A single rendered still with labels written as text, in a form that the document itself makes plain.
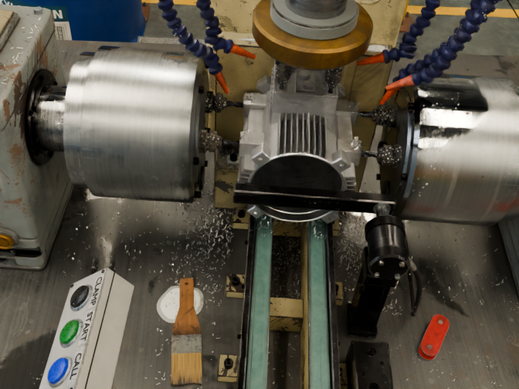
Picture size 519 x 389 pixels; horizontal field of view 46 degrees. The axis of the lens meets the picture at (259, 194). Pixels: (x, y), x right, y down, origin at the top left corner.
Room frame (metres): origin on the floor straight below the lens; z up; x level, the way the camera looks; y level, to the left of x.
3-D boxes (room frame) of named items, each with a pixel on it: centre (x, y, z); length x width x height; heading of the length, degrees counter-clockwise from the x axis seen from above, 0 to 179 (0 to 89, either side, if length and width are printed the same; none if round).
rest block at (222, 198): (0.86, 0.06, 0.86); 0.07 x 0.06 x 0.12; 91
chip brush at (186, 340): (0.54, 0.10, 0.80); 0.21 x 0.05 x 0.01; 8
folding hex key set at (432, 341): (0.57, -0.32, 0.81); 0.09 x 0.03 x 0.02; 154
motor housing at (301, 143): (0.79, -0.06, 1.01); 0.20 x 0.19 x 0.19; 1
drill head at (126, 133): (0.78, 0.25, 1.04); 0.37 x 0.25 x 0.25; 91
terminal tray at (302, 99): (0.83, -0.06, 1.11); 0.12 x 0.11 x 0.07; 1
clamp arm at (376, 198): (0.67, -0.09, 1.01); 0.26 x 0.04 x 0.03; 91
